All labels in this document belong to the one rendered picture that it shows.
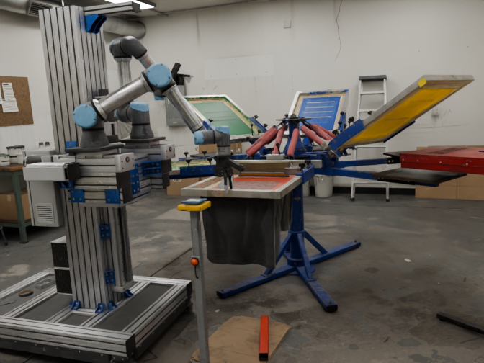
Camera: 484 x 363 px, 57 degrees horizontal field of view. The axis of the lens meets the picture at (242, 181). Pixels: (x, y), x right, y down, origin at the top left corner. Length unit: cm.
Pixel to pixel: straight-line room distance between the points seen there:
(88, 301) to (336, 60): 518
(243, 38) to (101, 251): 522
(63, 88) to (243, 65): 489
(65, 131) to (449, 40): 542
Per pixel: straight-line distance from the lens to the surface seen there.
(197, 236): 233
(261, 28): 735
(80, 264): 297
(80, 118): 235
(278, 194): 231
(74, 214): 289
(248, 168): 298
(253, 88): 731
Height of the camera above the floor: 144
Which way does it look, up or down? 10 degrees down
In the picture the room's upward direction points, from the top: 3 degrees counter-clockwise
